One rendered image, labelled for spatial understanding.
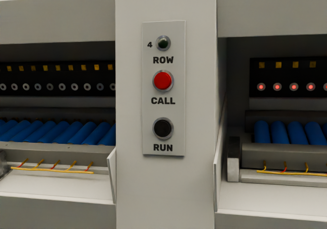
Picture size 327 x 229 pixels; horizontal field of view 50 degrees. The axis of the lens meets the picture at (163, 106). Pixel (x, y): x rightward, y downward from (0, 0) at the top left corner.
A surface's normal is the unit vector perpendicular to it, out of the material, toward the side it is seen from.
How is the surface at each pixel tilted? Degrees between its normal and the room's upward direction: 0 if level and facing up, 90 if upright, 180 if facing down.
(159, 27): 90
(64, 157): 108
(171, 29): 90
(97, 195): 18
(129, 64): 90
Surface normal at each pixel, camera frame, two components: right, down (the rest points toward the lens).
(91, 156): -0.22, 0.36
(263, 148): -0.07, -0.94
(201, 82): -0.22, 0.04
